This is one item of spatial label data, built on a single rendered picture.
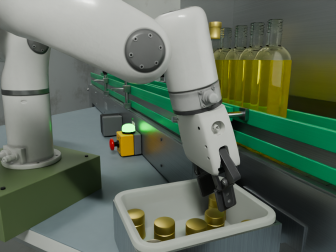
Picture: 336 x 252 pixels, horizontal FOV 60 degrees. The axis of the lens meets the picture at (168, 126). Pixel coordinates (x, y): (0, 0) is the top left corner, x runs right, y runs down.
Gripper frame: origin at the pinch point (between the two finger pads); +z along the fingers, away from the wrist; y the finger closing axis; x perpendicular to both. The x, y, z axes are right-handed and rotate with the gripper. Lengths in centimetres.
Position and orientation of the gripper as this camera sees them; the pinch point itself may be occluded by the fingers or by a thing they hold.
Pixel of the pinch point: (216, 190)
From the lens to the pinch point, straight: 50.1
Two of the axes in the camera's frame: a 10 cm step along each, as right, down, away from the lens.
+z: 2.4, 9.2, 3.2
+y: -4.0, -2.1, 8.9
